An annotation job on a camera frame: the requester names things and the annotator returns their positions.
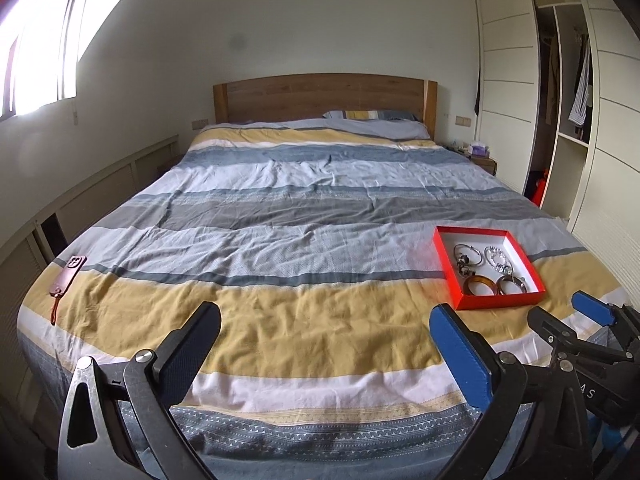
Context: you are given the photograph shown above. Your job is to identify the wooden bed with striped duvet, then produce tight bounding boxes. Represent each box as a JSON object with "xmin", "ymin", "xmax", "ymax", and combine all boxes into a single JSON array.
[{"xmin": 15, "ymin": 119, "xmax": 626, "ymax": 480}]

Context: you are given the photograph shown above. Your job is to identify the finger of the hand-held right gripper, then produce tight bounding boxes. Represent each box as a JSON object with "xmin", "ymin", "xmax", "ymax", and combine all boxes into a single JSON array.
[
  {"xmin": 571, "ymin": 290, "xmax": 640, "ymax": 349},
  {"xmin": 527, "ymin": 305, "xmax": 608, "ymax": 367}
]

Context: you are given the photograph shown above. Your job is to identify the crystal bead bracelet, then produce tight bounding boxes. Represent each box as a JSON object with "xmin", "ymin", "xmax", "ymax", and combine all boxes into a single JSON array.
[{"xmin": 484, "ymin": 244, "xmax": 513, "ymax": 276}]

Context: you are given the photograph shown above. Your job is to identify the window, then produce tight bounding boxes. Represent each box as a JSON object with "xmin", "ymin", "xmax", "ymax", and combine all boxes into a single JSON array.
[{"xmin": 0, "ymin": 0, "xmax": 93, "ymax": 121}]

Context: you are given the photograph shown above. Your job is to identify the phone in brown case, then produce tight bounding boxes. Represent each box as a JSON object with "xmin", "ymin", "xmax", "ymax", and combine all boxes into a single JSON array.
[{"xmin": 50, "ymin": 255, "xmax": 88, "ymax": 328}]

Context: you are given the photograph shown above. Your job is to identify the white wardrobe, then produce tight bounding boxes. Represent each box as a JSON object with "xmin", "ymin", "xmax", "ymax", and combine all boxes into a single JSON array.
[{"xmin": 472, "ymin": 0, "xmax": 640, "ymax": 311}]

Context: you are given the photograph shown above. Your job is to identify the silver twisted bracelet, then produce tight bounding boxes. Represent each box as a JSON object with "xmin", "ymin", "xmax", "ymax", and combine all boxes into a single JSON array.
[{"xmin": 452, "ymin": 243, "xmax": 485, "ymax": 267}]

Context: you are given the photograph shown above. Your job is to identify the striped pillow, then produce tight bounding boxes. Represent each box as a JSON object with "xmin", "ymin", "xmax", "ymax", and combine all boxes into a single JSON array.
[{"xmin": 322, "ymin": 109, "xmax": 421, "ymax": 122}]

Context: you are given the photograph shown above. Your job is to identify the grey pillow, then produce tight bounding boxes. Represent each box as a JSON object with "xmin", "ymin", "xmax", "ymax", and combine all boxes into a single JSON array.
[{"xmin": 320, "ymin": 117, "xmax": 432, "ymax": 140}]

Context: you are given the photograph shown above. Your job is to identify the wooden nightstand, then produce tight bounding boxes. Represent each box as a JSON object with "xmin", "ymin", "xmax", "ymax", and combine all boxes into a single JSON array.
[{"xmin": 467, "ymin": 152, "xmax": 499, "ymax": 177}]

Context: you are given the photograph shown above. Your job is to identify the dark brown bangle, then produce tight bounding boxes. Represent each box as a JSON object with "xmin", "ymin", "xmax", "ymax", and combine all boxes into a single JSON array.
[{"xmin": 495, "ymin": 274, "xmax": 528, "ymax": 296}]

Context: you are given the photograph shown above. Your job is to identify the wooden headboard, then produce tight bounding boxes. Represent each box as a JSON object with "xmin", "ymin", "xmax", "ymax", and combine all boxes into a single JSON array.
[{"xmin": 212, "ymin": 73, "xmax": 439, "ymax": 141}]

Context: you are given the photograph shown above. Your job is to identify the red cardboard box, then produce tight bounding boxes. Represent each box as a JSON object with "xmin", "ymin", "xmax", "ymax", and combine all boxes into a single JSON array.
[{"xmin": 431, "ymin": 225, "xmax": 547, "ymax": 312}]

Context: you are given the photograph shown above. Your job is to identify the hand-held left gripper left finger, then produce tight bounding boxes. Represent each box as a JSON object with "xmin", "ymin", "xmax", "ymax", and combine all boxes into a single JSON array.
[{"xmin": 57, "ymin": 301, "xmax": 222, "ymax": 480}]

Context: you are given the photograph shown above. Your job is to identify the red canister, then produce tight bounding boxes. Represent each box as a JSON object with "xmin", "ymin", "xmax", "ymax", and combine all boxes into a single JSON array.
[{"xmin": 530, "ymin": 172, "xmax": 548, "ymax": 208}]

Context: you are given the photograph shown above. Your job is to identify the striped hanging shirt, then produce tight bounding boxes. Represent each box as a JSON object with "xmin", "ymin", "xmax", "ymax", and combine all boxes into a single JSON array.
[{"xmin": 567, "ymin": 35, "xmax": 593, "ymax": 126}]

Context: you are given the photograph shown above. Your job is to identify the amber brown bangle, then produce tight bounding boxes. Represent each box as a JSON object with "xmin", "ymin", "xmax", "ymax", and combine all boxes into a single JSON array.
[{"xmin": 462, "ymin": 275, "xmax": 498, "ymax": 297}]

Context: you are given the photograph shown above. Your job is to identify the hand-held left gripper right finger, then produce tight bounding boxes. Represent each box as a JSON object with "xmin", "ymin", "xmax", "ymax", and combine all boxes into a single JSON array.
[{"xmin": 429, "ymin": 302, "xmax": 593, "ymax": 480}]

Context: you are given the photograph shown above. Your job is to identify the brown hanging coat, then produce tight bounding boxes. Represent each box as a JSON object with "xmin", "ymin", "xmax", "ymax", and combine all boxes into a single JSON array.
[{"xmin": 545, "ymin": 35, "xmax": 561, "ymax": 126}]

